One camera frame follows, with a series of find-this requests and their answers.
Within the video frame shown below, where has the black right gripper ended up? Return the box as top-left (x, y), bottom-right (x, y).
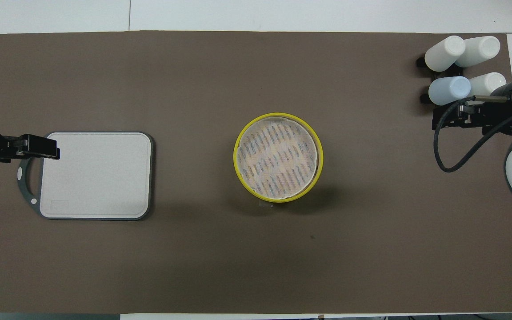
top-left (432, 82), bottom-right (512, 135)

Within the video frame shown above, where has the black cup rack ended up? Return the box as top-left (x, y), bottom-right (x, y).
top-left (416, 53), bottom-right (466, 105)

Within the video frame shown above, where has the grey cutting board dark rim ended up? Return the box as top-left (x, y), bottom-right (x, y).
top-left (17, 131), bottom-right (155, 221)

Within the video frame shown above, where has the white cup with blue rim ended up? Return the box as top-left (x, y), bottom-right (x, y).
top-left (455, 36), bottom-right (501, 68)

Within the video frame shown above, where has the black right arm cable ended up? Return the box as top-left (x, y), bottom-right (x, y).
top-left (433, 95), bottom-right (512, 173)

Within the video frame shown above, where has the brown table mat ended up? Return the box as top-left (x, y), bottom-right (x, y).
top-left (0, 30), bottom-right (512, 314)

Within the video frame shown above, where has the white steamer liner sheet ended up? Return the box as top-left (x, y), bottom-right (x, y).
top-left (237, 117), bottom-right (319, 200)

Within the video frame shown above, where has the light blue plastic cup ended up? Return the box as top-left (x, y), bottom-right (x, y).
top-left (428, 76), bottom-right (472, 106)

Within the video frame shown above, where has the yellow steamer basket with liner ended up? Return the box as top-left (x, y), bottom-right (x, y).
top-left (233, 112), bottom-right (324, 204)

